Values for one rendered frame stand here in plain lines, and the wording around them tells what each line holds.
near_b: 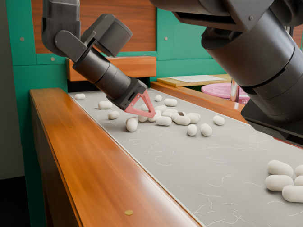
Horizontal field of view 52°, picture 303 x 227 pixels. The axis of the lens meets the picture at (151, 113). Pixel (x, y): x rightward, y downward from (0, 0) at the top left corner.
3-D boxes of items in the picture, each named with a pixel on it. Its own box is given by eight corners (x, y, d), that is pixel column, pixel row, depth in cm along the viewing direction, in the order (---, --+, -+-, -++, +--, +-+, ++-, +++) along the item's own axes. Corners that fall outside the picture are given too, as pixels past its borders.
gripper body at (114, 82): (128, 79, 70) (103, 57, 66) (146, 85, 61) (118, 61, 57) (111, 101, 69) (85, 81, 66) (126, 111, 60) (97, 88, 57)
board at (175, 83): (175, 87, 102) (176, 83, 101) (156, 81, 115) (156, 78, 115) (253, 81, 115) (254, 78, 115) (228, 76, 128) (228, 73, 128)
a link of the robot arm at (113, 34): (42, 38, 60) (50, 42, 52) (79, -8, 60) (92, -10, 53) (89, 75, 66) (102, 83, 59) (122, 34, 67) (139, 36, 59)
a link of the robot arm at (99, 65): (66, 63, 61) (70, 66, 56) (87, 36, 62) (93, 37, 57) (93, 84, 65) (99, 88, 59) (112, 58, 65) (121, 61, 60)
